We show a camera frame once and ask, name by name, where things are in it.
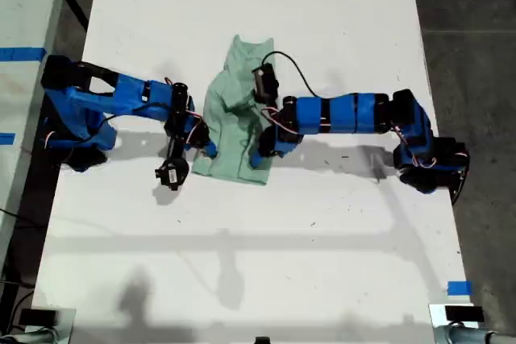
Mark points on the black table strut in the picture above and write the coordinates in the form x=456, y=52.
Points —
x=78, y=7

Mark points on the square blue tape patch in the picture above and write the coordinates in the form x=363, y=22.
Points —
x=459, y=288

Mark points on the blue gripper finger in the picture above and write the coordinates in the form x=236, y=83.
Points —
x=211, y=151
x=258, y=160

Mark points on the long blue tape strip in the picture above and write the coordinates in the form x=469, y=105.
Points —
x=22, y=54

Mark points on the grey metal tube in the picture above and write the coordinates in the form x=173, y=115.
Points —
x=475, y=336
x=40, y=336

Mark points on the pale green T-shirt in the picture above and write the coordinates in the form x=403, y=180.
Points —
x=225, y=146

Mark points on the black arm base clamp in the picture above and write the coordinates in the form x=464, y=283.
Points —
x=457, y=195

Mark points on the blue and black robot arm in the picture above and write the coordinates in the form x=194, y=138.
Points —
x=133, y=96
x=342, y=114

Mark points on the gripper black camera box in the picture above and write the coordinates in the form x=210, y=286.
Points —
x=265, y=84
x=172, y=175

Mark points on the small black box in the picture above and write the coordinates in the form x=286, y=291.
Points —
x=38, y=317
x=464, y=313

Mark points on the small black object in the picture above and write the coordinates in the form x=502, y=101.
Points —
x=262, y=340

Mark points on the silver metal plate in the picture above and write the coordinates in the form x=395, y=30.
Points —
x=66, y=328
x=436, y=316

